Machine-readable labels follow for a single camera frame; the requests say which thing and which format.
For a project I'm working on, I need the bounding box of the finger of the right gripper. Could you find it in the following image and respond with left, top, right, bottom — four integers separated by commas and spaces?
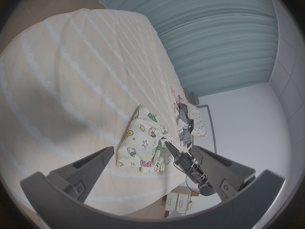
164, 140, 182, 161

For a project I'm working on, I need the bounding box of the white printed pyjama top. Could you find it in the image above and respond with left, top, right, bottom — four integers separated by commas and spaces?
116, 105, 175, 174

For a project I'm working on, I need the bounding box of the grey bedside table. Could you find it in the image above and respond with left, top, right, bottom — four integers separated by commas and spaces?
183, 88, 200, 105

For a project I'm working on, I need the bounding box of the white bedside table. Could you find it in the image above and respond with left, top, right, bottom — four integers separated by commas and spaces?
164, 190, 194, 216

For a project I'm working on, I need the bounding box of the grey and white garment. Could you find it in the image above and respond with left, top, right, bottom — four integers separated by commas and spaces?
176, 111, 192, 141

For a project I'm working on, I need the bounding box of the black garment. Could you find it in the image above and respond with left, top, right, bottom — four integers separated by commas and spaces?
188, 119, 194, 148

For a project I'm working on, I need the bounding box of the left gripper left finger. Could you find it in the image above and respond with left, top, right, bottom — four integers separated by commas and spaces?
49, 146, 115, 202

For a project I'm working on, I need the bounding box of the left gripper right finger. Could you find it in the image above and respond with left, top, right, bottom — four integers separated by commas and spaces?
191, 146, 256, 203

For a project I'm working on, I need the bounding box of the dark grey garment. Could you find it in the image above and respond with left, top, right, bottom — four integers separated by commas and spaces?
177, 103, 189, 119

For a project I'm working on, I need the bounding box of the pink garment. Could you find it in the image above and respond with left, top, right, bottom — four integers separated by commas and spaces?
171, 87, 185, 110

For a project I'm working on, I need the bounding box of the bed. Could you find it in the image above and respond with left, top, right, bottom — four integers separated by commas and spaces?
0, 8, 218, 218

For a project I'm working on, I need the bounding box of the white printed pillow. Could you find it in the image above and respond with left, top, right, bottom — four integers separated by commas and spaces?
188, 103, 206, 137

